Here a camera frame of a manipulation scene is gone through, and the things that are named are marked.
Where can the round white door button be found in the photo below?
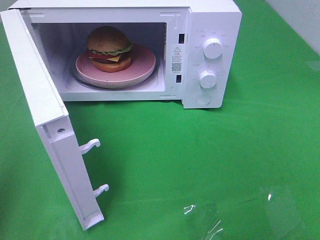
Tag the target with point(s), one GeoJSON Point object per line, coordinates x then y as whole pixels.
{"type": "Point", "coordinates": [203, 99]}

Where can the upper white round knob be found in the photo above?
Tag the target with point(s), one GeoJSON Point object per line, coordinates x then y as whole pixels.
{"type": "Point", "coordinates": [212, 47]}

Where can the white microwave door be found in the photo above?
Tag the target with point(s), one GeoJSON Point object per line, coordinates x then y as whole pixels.
{"type": "Point", "coordinates": [51, 118]}

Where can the white round knob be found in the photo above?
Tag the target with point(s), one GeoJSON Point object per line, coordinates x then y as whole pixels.
{"type": "Point", "coordinates": [207, 79]}
{"type": "Point", "coordinates": [212, 47]}

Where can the white wall panel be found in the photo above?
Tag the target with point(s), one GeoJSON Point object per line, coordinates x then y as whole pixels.
{"type": "Point", "coordinates": [304, 18]}

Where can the lower white round knob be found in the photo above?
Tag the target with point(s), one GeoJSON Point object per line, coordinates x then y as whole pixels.
{"type": "Point", "coordinates": [207, 79]}

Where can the white microwave oven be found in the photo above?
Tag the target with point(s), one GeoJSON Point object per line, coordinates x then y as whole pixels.
{"type": "Point", "coordinates": [174, 30]}

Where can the green table cloth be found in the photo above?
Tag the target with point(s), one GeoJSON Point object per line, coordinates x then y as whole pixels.
{"type": "Point", "coordinates": [249, 170]}

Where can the pink speckled plate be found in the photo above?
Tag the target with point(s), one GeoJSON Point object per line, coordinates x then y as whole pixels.
{"type": "Point", "coordinates": [142, 65]}

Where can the burger with lettuce and tomato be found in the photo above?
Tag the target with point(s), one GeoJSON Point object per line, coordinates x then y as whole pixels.
{"type": "Point", "coordinates": [109, 49]}

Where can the glass microwave turntable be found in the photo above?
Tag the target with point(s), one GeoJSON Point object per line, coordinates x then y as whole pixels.
{"type": "Point", "coordinates": [153, 83]}

